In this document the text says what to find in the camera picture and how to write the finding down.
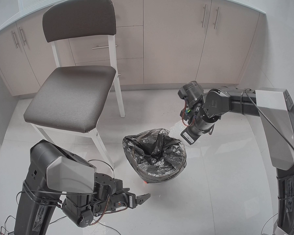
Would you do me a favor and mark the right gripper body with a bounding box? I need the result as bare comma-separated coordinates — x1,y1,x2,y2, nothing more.
181,110,222,146

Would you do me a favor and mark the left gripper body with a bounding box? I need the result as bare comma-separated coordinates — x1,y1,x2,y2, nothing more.
110,191,138,212

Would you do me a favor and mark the clear plastic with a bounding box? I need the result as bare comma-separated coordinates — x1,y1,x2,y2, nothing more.
170,120,188,141

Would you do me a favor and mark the black plastic bag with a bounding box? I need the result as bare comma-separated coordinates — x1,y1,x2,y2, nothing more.
123,129,187,183

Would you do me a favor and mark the beige cabinet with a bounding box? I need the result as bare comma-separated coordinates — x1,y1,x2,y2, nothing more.
0,0,266,100

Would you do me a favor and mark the grey chair with white legs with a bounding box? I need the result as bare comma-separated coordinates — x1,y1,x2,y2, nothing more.
23,0,126,168

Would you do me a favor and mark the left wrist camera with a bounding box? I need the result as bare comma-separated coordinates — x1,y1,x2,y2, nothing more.
113,178,125,193

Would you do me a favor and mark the black cable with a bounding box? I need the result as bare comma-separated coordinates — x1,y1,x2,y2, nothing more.
16,159,116,205
243,89,294,200

